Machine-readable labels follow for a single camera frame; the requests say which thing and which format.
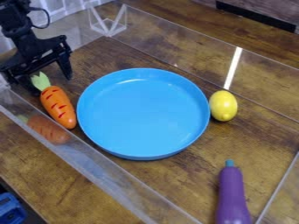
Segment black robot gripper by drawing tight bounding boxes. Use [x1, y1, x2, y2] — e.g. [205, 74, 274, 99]
[0, 0, 72, 95]

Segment orange toy carrot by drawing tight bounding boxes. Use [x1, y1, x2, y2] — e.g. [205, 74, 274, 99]
[30, 72, 77, 130]

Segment blue round plate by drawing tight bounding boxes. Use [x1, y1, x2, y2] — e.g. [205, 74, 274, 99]
[77, 68, 210, 160]

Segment yellow toy lemon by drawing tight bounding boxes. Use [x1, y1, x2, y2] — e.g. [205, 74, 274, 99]
[209, 90, 238, 122]

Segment blue plastic object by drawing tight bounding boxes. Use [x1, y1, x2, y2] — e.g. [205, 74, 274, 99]
[0, 192, 26, 224]

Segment dark wooden ledge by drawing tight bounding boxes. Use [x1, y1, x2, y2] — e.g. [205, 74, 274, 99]
[216, 0, 299, 34]

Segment purple toy eggplant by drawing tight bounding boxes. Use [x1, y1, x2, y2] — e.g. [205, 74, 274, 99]
[216, 159, 252, 224]

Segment clear acrylic enclosure wall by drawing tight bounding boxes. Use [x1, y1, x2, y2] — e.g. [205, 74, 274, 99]
[0, 0, 299, 224]

